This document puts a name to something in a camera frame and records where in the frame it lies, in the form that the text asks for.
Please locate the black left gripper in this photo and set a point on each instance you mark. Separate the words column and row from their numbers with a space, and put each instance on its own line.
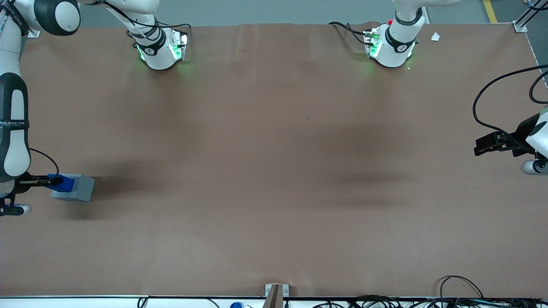
column 523, row 130

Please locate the aluminium frame post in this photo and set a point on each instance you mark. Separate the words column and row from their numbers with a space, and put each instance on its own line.
column 34, row 33
column 524, row 19

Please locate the gray square base block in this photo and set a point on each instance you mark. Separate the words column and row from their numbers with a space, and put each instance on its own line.
column 83, row 188

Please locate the left wrist camera unit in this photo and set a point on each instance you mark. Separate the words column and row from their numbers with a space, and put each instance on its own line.
column 533, row 167

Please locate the right wrist camera unit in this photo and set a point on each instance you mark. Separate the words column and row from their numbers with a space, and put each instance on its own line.
column 13, row 209

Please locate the brown paper table cover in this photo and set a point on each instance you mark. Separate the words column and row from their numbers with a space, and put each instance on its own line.
column 274, row 171

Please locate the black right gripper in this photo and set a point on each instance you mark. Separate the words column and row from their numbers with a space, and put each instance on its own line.
column 25, row 181

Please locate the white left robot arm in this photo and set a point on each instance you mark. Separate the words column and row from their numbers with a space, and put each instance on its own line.
column 396, row 47

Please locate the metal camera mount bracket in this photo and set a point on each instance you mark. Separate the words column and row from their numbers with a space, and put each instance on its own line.
column 277, row 295

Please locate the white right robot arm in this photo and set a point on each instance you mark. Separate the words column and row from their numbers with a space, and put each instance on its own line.
column 15, row 149

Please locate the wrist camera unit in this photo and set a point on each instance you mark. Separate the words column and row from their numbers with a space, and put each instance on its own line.
column 533, row 167
column 13, row 209

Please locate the white table edge rail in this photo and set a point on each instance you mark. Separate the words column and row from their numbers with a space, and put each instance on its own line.
column 85, row 303

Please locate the white paper scrap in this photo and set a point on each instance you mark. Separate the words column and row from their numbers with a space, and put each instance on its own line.
column 435, row 37

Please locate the blue plastic block part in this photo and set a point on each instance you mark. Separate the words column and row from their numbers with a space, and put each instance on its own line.
column 66, row 185

